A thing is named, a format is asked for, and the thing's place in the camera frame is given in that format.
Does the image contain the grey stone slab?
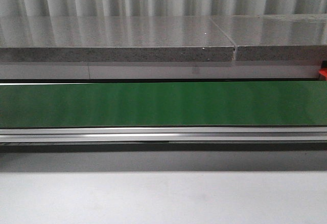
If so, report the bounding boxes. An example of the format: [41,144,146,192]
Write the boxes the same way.
[211,14,326,65]
[1,16,234,62]

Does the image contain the aluminium conveyor side rail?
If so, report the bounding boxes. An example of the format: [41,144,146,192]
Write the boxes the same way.
[1,126,326,152]

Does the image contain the grey stone slab left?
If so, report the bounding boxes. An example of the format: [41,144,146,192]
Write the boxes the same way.
[1,16,234,62]

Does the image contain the red plastic tray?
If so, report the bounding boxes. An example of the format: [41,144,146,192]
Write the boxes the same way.
[318,68,327,81]

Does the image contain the green conveyor belt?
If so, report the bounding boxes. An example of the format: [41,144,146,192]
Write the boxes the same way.
[1,81,326,128]

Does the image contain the grey stone slab right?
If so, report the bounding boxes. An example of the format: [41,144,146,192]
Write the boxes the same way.
[211,14,326,65]

